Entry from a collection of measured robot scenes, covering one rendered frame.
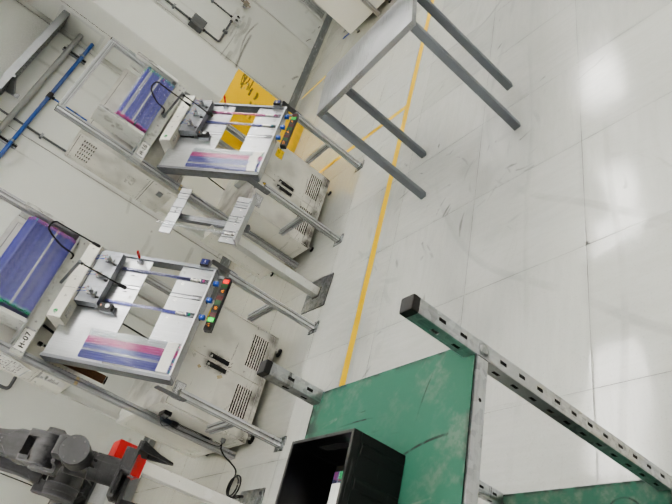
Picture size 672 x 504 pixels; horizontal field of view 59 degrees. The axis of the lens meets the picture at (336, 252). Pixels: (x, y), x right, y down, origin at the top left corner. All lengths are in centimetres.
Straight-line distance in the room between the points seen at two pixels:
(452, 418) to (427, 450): 6
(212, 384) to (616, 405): 224
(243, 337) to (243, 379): 26
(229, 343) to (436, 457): 278
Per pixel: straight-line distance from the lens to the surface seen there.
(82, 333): 341
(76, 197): 556
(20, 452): 143
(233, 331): 370
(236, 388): 363
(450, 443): 97
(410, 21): 298
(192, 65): 620
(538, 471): 211
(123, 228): 557
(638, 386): 203
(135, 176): 432
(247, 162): 396
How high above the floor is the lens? 159
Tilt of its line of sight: 23 degrees down
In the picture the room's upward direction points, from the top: 55 degrees counter-clockwise
